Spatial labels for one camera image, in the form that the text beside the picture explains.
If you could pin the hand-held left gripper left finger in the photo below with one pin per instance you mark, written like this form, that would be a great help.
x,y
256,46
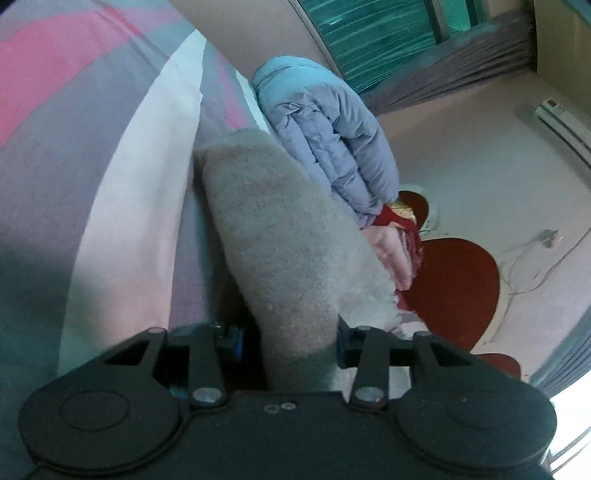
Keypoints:
x,y
238,344

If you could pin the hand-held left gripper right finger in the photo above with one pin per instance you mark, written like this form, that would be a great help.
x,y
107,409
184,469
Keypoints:
x,y
344,341

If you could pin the grey pants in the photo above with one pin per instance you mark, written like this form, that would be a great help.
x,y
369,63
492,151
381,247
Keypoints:
x,y
286,249

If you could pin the pink cloth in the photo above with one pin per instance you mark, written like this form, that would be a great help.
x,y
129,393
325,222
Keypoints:
x,y
392,254

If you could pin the red heart-shaped headboard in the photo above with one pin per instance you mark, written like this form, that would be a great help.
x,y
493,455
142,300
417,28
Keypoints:
x,y
457,286

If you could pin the red cloth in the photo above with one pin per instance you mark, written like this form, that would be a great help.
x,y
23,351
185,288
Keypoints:
x,y
406,226

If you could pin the folded blue-grey quilt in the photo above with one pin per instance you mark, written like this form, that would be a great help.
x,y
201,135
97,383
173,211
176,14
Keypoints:
x,y
332,134

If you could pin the pink and purple bed sheet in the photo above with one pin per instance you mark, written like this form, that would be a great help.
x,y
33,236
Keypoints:
x,y
92,161

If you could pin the grey curtain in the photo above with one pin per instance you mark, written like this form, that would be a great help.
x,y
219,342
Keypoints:
x,y
461,69

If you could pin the white air conditioner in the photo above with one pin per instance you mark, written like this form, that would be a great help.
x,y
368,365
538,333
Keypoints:
x,y
565,127

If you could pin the window with green curtain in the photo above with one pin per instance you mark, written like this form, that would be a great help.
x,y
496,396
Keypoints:
x,y
383,32

